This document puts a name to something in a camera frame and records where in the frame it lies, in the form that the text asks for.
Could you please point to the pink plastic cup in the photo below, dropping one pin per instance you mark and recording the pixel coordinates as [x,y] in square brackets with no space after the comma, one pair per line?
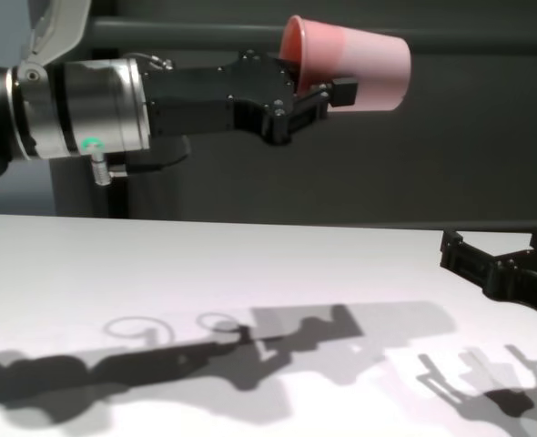
[364,73]

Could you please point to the dark grey backdrop panel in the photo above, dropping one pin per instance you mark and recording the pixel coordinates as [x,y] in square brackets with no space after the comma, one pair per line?
[341,182]

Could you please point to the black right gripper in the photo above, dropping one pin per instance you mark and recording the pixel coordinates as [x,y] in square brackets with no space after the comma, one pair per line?
[532,282]

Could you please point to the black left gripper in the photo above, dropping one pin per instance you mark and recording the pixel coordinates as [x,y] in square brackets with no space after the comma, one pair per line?
[223,100]

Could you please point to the thin grey horizontal rail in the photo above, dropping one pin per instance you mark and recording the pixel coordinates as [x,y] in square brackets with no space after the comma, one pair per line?
[387,224]

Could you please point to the thick grey horizontal rail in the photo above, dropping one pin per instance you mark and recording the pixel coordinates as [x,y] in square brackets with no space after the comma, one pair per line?
[182,32]

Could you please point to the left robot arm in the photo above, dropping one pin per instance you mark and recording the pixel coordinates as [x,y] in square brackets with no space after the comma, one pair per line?
[91,104]

